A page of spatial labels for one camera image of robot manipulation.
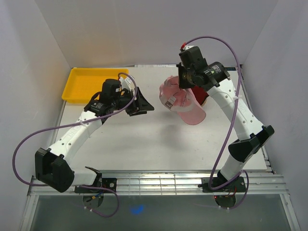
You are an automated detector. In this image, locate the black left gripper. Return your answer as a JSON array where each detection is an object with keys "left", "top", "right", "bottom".
[{"left": 112, "top": 87, "right": 154, "bottom": 116}]

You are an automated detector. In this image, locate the red cap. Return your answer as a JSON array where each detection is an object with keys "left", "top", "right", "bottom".
[{"left": 191, "top": 86, "right": 209, "bottom": 106}]

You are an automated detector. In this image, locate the pink cap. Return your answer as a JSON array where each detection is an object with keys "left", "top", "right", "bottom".
[{"left": 159, "top": 76, "right": 206, "bottom": 125}]

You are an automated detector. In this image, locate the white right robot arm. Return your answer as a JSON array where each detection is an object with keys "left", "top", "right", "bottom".
[{"left": 177, "top": 44, "right": 274, "bottom": 191}]

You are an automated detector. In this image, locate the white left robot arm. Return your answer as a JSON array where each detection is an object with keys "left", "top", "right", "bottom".
[{"left": 35, "top": 77, "right": 154, "bottom": 193}]

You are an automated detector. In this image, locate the yellow plastic tray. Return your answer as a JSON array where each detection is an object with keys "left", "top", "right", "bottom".
[{"left": 62, "top": 67, "right": 129, "bottom": 104}]

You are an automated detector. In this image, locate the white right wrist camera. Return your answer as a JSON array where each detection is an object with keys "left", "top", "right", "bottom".
[{"left": 180, "top": 42, "right": 193, "bottom": 52}]

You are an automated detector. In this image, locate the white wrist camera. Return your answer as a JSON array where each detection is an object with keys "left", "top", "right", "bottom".
[
  {"left": 118, "top": 73, "right": 135, "bottom": 91},
  {"left": 180, "top": 42, "right": 193, "bottom": 52}
]

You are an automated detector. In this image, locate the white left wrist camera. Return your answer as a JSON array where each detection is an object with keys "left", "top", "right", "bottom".
[{"left": 118, "top": 73, "right": 135, "bottom": 91}]

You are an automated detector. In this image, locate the aluminium frame rail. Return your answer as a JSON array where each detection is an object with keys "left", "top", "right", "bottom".
[{"left": 20, "top": 172, "right": 301, "bottom": 231}]

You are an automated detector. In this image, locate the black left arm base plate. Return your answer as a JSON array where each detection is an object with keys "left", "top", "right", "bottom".
[{"left": 74, "top": 178, "right": 117, "bottom": 193}]

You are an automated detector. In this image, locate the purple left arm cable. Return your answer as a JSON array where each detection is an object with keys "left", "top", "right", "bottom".
[{"left": 12, "top": 73, "right": 139, "bottom": 218}]

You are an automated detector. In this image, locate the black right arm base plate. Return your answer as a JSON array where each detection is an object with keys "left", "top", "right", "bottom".
[{"left": 201, "top": 177, "right": 247, "bottom": 193}]

